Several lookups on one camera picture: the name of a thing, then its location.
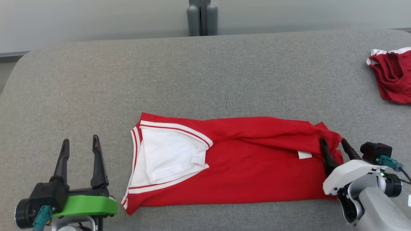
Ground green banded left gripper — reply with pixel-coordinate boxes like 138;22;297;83
50;135;119;217

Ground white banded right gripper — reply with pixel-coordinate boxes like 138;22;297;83
320;137;388;196

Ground red white basketball jersey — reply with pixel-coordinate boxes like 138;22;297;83
121;112;344;216

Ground red white-trimmed basketball shorts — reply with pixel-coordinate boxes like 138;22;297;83
367;47;411;104

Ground grey double partition post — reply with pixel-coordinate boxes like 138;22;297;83
187;0;218;37

